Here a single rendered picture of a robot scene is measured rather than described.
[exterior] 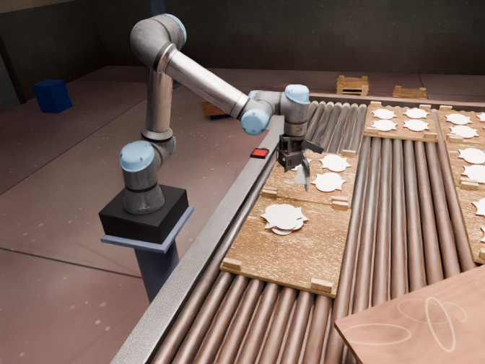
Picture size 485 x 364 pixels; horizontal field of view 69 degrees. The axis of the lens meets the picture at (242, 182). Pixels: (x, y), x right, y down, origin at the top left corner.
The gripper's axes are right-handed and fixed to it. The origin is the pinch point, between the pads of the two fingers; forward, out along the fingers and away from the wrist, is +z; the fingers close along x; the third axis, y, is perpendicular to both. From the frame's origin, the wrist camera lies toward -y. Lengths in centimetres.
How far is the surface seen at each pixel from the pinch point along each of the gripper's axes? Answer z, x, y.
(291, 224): 6.9, 13.3, 10.3
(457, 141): 6, -4, -92
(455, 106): 6, -36, -131
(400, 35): 38, -340, -407
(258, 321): 11, 39, 36
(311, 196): 9.1, -0.2, -7.2
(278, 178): 9.4, -18.4, -3.1
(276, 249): 9.6, 19.1, 19.1
